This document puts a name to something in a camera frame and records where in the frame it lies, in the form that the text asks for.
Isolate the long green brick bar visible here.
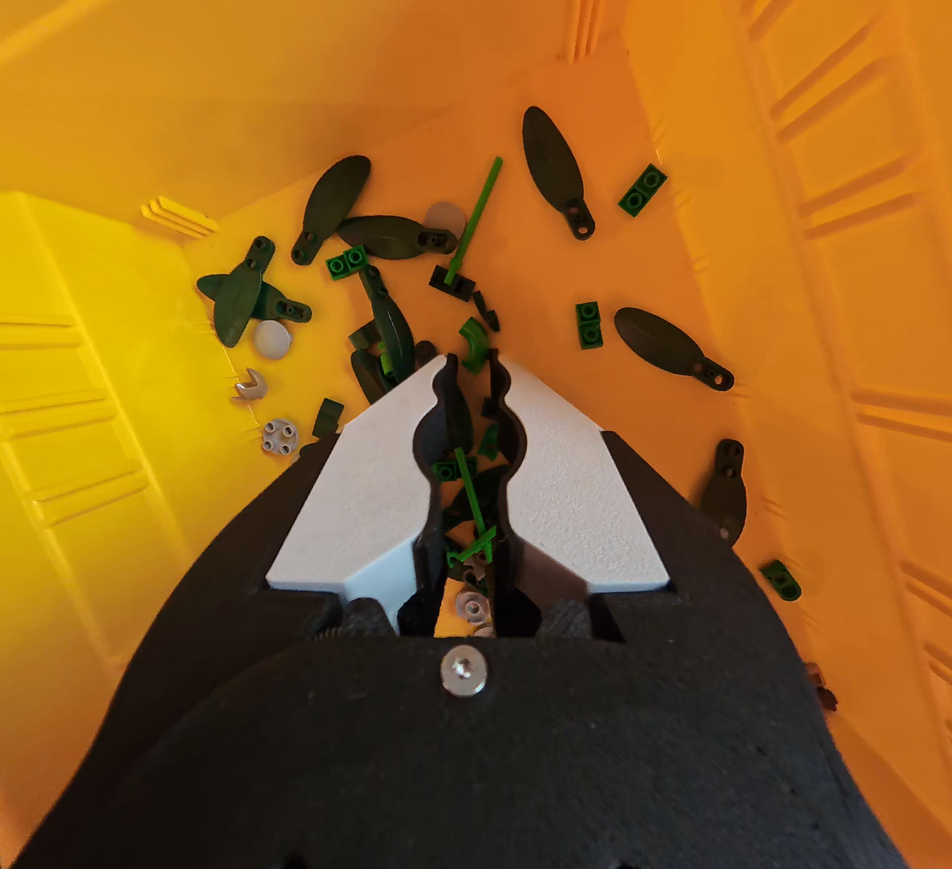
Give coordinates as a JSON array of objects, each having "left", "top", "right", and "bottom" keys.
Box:
[
  {"left": 444, "top": 156, "right": 504, "bottom": 286},
  {"left": 454, "top": 446, "right": 495, "bottom": 543},
  {"left": 445, "top": 530, "right": 495, "bottom": 566}
]

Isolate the pile of brick pieces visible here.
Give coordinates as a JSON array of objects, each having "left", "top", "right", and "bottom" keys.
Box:
[{"left": 195, "top": 105, "right": 840, "bottom": 712}]

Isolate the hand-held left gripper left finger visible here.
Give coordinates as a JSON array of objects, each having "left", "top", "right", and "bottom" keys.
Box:
[{"left": 266, "top": 354, "right": 461, "bottom": 636}]

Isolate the yellow plastic bin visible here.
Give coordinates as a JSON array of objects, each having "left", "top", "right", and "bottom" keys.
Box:
[{"left": 0, "top": 0, "right": 952, "bottom": 869}]

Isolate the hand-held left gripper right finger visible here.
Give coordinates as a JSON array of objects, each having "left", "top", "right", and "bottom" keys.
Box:
[{"left": 487, "top": 350, "right": 670, "bottom": 636}]

